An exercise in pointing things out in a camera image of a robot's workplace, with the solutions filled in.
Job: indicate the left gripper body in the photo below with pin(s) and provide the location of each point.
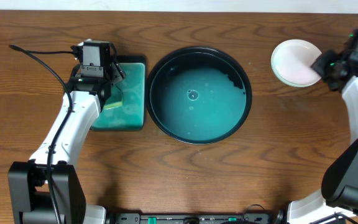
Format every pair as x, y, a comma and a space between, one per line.
117, 70

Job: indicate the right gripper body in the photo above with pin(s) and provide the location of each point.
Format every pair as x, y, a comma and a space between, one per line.
321, 64

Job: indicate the green scouring sponge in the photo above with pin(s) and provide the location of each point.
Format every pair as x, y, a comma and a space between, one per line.
115, 100

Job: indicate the white plate with green smear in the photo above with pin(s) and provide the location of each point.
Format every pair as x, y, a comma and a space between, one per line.
294, 54

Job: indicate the mint green plate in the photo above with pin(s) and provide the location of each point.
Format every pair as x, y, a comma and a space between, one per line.
297, 78

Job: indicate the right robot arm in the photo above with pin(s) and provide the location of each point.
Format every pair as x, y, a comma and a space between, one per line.
337, 199

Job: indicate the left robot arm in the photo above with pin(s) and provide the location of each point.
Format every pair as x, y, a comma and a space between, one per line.
46, 188

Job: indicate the black rectangular water tray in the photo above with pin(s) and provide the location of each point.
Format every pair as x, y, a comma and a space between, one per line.
130, 116

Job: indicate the round black tray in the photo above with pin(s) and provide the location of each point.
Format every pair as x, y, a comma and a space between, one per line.
198, 95

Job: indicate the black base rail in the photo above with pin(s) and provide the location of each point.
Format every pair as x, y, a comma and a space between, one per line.
248, 218

